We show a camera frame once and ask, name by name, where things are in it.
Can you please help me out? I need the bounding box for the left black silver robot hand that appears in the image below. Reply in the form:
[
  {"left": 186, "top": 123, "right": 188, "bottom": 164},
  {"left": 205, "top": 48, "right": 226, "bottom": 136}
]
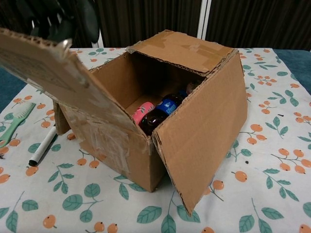
[{"left": 30, "top": 0, "right": 99, "bottom": 45}]

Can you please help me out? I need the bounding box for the brown cardboard shipping box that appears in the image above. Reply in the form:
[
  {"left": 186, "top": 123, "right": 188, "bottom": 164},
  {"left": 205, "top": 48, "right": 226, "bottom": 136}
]
[{"left": 0, "top": 27, "right": 248, "bottom": 216}]

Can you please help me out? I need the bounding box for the green plastic hair brush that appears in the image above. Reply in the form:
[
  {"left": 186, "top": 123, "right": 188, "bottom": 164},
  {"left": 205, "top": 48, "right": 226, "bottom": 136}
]
[{"left": 0, "top": 101, "right": 36, "bottom": 148}]

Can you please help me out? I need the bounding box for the white marker with black cap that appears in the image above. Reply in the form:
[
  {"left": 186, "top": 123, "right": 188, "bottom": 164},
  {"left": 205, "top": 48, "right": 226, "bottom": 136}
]
[{"left": 28, "top": 126, "right": 58, "bottom": 167}]

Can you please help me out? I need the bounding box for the pink tape roll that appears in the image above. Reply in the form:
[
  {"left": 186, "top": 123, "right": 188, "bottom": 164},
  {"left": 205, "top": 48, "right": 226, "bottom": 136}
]
[{"left": 132, "top": 101, "right": 156, "bottom": 127}]

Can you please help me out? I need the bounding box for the cola bottle with blue label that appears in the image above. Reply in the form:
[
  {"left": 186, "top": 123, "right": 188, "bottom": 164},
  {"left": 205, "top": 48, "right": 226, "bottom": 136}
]
[{"left": 139, "top": 89, "right": 189, "bottom": 136}]

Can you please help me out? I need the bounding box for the dark brown round object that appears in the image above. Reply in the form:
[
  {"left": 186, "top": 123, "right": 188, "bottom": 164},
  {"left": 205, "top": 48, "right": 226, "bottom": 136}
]
[{"left": 186, "top": 81, "right": 200, "bottom": 95}]

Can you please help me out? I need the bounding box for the floral print tablecloth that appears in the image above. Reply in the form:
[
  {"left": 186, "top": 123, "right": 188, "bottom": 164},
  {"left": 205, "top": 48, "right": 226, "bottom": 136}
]
[{"left": 0, "top": 47, "right": 311, "bottom": 233}]

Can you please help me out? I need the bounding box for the white metal post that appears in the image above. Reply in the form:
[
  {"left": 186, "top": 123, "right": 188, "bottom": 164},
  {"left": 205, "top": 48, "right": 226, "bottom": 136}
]
[
  {"left": 91, "top": 38, "right": 105, "bottom": 49},
  {"left": 197, "top": 0, "right": 212, "bottom": 39}
]

